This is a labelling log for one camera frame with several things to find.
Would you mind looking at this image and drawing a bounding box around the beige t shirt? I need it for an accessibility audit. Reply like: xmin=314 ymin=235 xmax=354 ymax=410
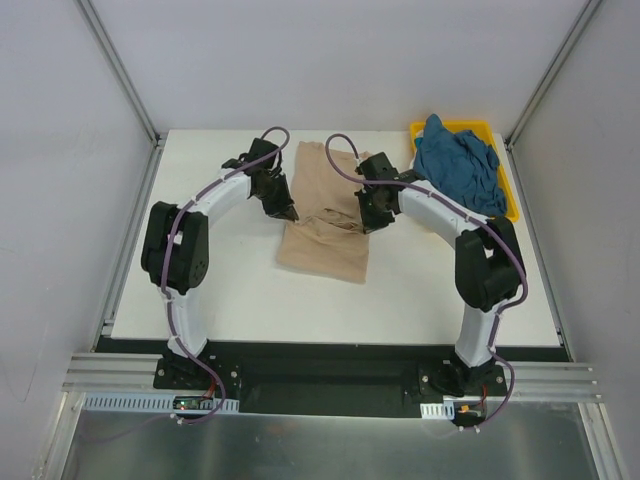
xmin=276 ymin=142 xmax=369 ymax=284

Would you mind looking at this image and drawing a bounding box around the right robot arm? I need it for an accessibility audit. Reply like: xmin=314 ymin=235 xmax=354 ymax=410
xmin=355 ymin=153 xmax=526 ymax=397

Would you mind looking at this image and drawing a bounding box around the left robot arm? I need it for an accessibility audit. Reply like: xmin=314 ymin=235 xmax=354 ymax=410
xmin=141 ymin=136 xmax=299 ymax=389

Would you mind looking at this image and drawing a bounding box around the blue t shirt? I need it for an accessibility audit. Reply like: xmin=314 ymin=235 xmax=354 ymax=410
xmin=413 ymin=114 xmax=508 ymax=217

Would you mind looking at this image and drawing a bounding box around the yellow plastic bin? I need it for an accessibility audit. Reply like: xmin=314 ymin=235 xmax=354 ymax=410
xmin=409 ymin=119 xmax=520 ymax=223

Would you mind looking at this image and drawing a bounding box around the left aluminium frame post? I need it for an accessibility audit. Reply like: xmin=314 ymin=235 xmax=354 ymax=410
xmin=74 ymin=0 xmax=164 ymax=147

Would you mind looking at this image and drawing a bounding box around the aluminium frame post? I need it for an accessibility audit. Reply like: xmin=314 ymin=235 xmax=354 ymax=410
xmin=505 ymin=0 xmax=605 ymax=151
xmin=74 ymin=0 xmax=164 ymax=147

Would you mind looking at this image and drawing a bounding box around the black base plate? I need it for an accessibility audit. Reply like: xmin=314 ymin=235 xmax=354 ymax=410
xmin=94 ymin=338 xmax=509 ymax=415

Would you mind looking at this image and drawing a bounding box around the right white cable duct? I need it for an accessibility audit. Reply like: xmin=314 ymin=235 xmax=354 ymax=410
xmin=420 ymin=401 xmax=455 ymax=421

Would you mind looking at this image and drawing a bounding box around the white cable duct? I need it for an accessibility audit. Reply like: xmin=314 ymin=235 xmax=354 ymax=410
xmin=420 ymin=401 xmax=455 ymax=421
xmin=83 ymin=393 xmax=240 ymax=416

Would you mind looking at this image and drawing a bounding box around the aluminium front rail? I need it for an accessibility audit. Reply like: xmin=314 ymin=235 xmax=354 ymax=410
xmin=62 ymin=353 xmax=603 ymax=403

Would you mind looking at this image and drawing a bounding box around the left white cable duct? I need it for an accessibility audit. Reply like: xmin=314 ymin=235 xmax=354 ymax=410
xmin=83 ymin=393 xmax=240 ymax=416

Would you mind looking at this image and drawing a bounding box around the right aluminium frame post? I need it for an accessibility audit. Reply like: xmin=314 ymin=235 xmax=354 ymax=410
xmin=505 ymin=0 xmax=605 ymax=151

